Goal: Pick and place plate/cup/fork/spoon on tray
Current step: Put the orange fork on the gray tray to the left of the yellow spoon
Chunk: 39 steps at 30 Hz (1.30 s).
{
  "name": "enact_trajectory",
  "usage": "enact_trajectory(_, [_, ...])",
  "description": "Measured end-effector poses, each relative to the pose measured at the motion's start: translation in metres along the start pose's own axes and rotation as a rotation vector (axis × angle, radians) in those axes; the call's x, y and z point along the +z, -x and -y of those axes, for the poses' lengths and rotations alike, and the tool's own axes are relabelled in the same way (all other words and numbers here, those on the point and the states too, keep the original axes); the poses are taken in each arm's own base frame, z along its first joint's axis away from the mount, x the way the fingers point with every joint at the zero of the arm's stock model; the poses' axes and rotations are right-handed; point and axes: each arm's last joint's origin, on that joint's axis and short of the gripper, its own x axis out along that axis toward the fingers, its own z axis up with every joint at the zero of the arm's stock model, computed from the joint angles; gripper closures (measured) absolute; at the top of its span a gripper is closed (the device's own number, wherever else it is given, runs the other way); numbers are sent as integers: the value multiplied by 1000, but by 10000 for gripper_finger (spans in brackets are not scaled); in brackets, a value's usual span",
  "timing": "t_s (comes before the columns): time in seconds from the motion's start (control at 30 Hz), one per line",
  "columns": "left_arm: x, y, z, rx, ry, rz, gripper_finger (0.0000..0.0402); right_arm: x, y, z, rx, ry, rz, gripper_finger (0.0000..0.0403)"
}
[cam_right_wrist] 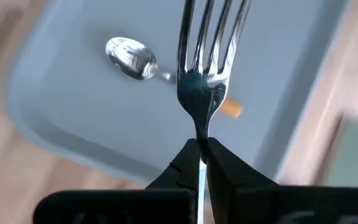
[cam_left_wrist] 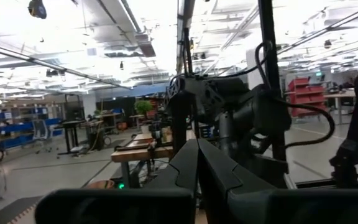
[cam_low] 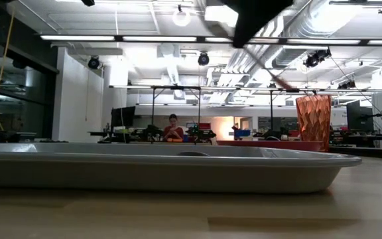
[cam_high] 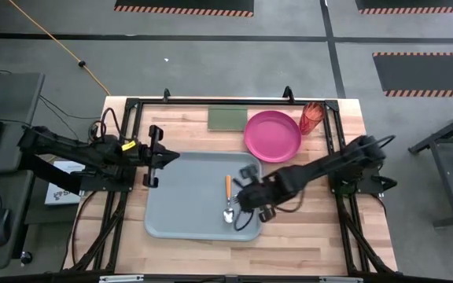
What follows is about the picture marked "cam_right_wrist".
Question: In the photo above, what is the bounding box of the grey plastic tray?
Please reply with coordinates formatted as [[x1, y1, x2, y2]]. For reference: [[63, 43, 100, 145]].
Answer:
[[6, 0, 352, 186]]

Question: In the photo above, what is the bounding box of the silver metal spoon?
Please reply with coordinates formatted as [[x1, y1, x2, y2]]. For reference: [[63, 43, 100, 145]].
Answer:
[[104, 36, 246, 119]]

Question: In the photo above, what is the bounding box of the silver metal fork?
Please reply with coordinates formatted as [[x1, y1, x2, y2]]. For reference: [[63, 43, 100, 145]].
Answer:
[[176, 0, 252, 224]]

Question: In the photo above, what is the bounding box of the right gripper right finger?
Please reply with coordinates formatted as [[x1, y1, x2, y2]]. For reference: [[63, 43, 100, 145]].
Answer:
[[206, 137, 358, 224]]

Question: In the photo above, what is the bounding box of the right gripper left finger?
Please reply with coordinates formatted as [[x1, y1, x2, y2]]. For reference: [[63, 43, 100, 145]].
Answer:
[[32, 138, 201, 224]]

